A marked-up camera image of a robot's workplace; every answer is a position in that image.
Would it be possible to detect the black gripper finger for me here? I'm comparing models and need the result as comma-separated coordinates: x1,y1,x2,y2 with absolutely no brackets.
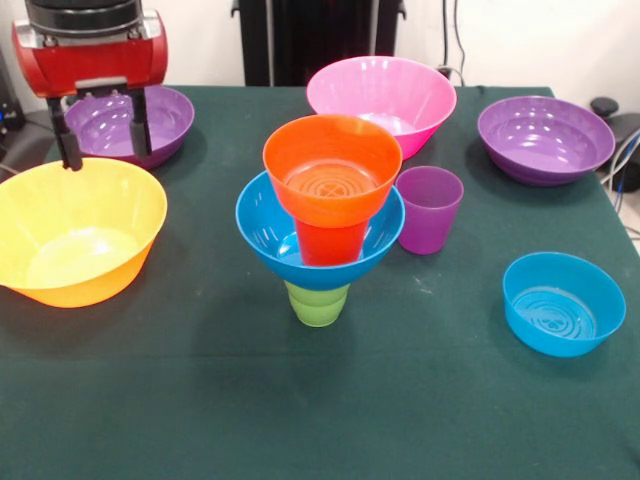
128,87,154,158
46,95,84,173

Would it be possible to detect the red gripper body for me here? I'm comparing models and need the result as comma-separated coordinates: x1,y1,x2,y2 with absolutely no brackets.
11,8,170,100

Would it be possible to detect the deep blue plastic bowl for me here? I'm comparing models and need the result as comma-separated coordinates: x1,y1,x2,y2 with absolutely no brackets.
235,170,406,292

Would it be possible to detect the orange plastic bowl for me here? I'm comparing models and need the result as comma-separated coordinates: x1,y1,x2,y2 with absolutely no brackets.
262,113,404,228

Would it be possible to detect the orange plastic cup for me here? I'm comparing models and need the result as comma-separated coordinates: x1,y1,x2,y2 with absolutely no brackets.
294,218,371,267

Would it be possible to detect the purple plastic bowl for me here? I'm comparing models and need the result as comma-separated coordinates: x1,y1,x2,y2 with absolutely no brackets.
476,95,617,187
63,84,196,170

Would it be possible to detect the black device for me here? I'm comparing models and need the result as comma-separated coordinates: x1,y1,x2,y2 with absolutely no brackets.
0,47,26,135

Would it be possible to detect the yellow plastic bowl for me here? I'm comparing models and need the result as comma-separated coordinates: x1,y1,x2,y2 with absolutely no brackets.
0,157,169,309

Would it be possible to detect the green plastic cup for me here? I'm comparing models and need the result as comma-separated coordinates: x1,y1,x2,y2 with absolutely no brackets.
283,278,351,329

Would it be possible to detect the pink plastic bowl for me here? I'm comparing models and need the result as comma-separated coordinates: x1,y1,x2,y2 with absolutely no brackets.
306,55,458,162

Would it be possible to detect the purple plastic cup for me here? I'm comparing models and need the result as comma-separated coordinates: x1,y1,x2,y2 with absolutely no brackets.
398,165,465,256

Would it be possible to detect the dark green table cloth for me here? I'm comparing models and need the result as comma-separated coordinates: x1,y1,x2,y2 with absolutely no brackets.
0,84,640,480

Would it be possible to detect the low blue plastic bowl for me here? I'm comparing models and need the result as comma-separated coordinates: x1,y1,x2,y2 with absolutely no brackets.
502,251,627,358

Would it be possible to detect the black round knob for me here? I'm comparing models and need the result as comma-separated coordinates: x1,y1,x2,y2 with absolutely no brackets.
589,97,621,120

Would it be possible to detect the black wall cable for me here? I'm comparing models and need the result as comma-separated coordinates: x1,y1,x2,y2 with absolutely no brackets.
441,0,450,69

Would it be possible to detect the grey wall cable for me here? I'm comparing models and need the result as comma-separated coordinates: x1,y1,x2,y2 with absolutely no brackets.
452,0,467,79

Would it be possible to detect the white cable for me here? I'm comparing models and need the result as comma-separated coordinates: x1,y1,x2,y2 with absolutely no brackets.
599,129,640,187

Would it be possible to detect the blue cable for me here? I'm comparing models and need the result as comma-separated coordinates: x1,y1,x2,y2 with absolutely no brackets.
612,127,640,195

